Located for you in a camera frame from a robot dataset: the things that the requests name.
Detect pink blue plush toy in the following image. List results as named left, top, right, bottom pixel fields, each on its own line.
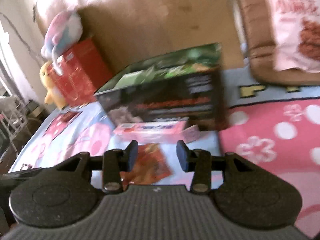
left=41, top=10, right=83, bottom=76

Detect red snack packet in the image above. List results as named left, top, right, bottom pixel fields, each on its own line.
left=120, top=144, right=172, bottom=190

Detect pink fried twist bag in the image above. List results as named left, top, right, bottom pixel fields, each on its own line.
left=266, top=0, right=319, bottom=73

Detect pink long snack bar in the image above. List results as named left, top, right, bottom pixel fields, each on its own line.
left=113, top=120, right=200, bottom=144

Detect red gift bag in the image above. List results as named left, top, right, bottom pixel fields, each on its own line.
left=47, top=38, right=113, bottom=107

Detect yellow duck plush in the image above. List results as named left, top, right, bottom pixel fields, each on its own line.
left=40, top=61, right=67, bottom=109

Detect peppa pig bed sheet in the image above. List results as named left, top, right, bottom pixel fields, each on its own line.
left=10, top=67, right=319, bottom=237

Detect brown leather chair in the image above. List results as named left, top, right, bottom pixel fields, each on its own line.
left=238, top=0, right=319, bottom=86

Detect black cardboard snack box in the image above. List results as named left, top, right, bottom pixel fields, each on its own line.
left=95, top=43, right=228, bottom=131

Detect wooden headboard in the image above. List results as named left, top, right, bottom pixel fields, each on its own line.
left=35, top=0, right=244, bottom=72

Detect white wire rack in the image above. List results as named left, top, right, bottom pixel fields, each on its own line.
left=1, top=95, right=28, bottom=154

